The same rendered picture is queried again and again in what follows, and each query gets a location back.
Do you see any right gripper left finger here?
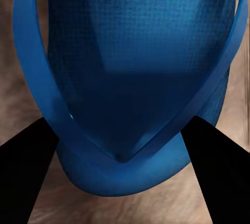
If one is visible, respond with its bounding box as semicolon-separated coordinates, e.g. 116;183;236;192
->
0;117;60;224

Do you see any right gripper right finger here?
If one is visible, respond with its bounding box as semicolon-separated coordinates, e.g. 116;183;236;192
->
181;115;250;224

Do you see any sandal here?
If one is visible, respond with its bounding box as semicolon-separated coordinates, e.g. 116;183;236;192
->
12;0;248;197

